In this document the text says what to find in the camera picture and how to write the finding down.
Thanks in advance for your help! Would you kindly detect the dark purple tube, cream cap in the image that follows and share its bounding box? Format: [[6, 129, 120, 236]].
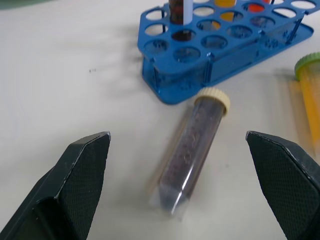
[[149, 87, 231, 221]]

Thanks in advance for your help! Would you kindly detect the red-capped tube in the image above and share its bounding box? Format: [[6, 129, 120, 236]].
[[246, 0, 266, 13]]

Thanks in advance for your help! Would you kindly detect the yellow tube, green cap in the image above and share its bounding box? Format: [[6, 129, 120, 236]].
[[287, 51, 320, 151]]

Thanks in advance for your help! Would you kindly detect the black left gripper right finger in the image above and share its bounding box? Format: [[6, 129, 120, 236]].
[[245, 130, 320, 240]]

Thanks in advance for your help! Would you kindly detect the dark brown tube, white label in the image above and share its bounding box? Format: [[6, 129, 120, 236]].
[[167, 0, 196, 42]]

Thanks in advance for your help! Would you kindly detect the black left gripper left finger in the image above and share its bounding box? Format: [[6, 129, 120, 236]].
[[0, 131, 112, 240]]

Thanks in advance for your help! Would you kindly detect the yellow-capped tube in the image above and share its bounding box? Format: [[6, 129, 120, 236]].
[[214, 0, 245, 23]]

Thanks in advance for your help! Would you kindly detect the blue test tube rack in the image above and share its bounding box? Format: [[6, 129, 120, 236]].
[[136, 0, 315, 106]]

